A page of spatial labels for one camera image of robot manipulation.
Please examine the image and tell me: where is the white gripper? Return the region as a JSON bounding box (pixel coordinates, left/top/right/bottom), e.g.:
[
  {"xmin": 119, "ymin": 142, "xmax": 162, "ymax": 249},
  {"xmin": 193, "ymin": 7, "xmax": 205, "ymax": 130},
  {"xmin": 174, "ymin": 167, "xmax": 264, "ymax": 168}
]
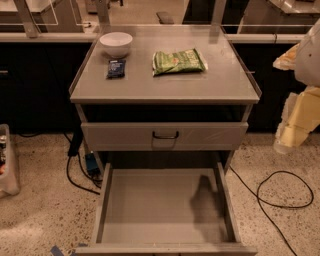
[{"xmin": 273, "ymin": 43, "xmax": 320, "ymax": 154}]

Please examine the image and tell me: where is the green jalapeno chip bag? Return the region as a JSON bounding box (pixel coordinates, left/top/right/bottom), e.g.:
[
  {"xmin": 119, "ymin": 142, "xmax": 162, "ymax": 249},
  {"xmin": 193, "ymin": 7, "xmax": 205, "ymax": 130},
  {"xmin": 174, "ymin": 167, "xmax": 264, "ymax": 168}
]
[{"xmin": 152, "ymin": 48, "xmax": 208, "ymax": 76}]

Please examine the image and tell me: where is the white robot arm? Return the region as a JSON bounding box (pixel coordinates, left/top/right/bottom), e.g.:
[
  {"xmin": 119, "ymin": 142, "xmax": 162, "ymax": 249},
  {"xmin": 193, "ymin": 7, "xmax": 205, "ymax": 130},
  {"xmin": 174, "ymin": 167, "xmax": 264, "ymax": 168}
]
[{"xmin": 273, "ymin": 20, "xmax": 320, "ymax": 154}]

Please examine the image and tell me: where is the grey drawer cabinet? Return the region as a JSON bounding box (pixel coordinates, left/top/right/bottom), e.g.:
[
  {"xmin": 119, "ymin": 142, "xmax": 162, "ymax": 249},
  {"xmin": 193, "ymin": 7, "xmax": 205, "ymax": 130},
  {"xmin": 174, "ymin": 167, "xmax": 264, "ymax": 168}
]
[{"xmin": 71, "ymin": 25, "xmax": 261, "ymax": 167}]

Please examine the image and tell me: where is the open grey middle drawer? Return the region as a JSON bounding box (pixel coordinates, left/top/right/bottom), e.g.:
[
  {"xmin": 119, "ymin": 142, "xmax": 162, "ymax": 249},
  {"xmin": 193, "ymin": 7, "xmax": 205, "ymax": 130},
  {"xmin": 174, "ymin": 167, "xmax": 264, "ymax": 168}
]
[{"xmin": 76, "ymin": 165, "xmax": 257, "ymax": 256}]

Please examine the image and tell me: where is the grey top drawer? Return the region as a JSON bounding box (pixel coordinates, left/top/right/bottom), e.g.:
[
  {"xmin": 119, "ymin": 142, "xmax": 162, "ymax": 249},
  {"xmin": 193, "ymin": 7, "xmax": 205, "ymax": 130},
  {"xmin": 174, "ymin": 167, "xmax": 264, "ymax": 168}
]
[{"xmin": 81, "ymin": 122, "xmax": 248, "ymax": 151}]

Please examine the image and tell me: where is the dark blue snack packet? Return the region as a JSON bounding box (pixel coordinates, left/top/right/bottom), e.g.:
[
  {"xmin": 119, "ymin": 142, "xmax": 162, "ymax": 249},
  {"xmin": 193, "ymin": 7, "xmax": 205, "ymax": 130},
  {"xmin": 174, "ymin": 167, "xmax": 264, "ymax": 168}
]
[{"xmin": 107, "ymin": 60, "xmax": 126, "ymax": 79}]

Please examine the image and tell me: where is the white bowl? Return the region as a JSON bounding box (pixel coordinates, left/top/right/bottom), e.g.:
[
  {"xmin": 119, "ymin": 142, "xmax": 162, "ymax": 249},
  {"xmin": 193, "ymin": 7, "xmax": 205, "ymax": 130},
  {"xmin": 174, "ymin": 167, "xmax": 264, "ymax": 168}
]
[{"xmin": 99, "ymin": 32, "xmax": 133, "ymax": 58}]

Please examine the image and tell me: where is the blue power box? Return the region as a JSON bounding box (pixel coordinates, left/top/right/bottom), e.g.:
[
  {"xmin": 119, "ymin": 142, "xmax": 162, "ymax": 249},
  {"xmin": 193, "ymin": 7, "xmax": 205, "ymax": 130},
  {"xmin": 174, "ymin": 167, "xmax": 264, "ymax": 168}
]
[{"xmin": 85, "ymin": 153, "xmax": 100, "ymax": 175}]

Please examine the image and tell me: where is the black drawer handle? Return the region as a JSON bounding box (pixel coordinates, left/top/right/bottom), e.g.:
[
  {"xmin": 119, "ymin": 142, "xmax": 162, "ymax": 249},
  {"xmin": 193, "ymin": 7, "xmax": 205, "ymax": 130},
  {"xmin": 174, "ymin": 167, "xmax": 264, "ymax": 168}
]
[{"xmin": 152, "ymin": 131, "xmax": 179, "ymax": 140}]

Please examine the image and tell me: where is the black floor cable left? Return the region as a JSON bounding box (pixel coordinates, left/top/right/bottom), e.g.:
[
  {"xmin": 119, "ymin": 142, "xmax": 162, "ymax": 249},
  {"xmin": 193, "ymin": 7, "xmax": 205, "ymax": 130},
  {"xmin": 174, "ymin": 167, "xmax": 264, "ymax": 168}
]
[{"xmin": 63, "ymin": 133, "xmax": 103, "ymax": 196}]

